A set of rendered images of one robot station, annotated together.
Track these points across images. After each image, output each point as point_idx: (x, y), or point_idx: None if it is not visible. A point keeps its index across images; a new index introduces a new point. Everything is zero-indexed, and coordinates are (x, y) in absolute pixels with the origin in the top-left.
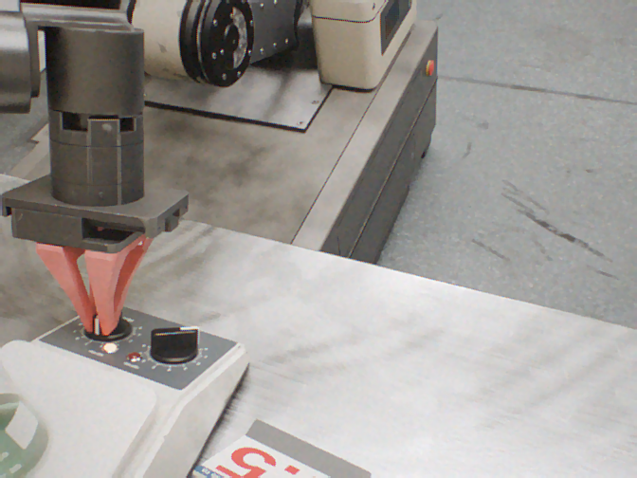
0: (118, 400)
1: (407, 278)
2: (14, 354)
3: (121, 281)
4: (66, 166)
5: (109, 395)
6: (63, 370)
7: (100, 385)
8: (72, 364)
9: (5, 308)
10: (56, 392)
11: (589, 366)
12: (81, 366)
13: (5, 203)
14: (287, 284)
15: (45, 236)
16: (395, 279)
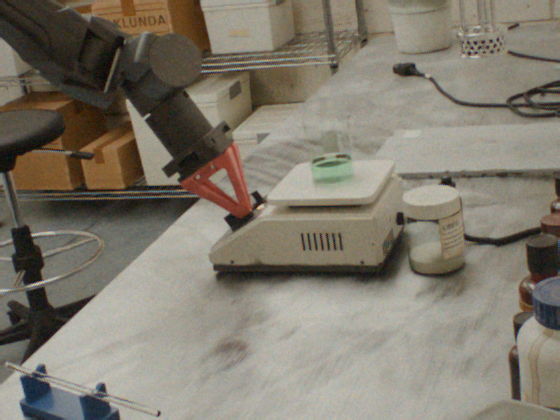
0: (304, 168)
1: (194, 207)
2: (277, 194)
3: (223, 192)
4: (198, 112)
5: (302, 170)
6: (287, 182)
7: (296, 173)
8: (284, 181)
9: (193, 316)
10: (300, 180)
11: (256, 170)
12: (285, 179)
13: (209, 137)
14: (191, 233)
15: (225, 144)
16: (194, 209)
